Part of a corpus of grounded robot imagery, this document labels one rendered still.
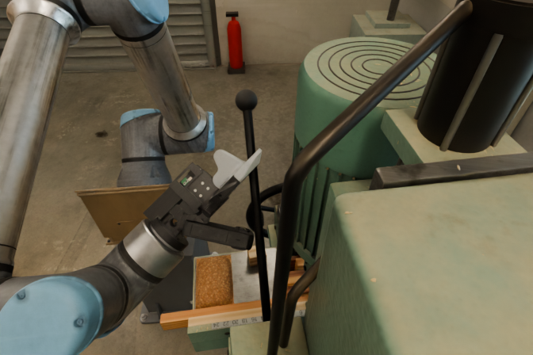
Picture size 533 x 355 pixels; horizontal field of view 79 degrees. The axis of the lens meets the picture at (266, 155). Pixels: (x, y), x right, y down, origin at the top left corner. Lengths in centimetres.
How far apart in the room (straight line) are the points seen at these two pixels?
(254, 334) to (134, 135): 94
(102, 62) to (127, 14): 325
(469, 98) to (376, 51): 20
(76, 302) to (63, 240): 191
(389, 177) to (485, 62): 9
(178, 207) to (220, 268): 34
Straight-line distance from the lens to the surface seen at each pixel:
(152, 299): 173
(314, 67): 37
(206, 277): 84
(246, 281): 86
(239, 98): 49
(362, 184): 36
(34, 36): 69
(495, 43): 23
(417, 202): 22
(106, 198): 124
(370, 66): 39
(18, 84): 63
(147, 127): 121
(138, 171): 119
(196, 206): 52
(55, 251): 230
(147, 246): 52
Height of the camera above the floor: 167
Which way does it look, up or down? 42 degrees down
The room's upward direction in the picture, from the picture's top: straight up
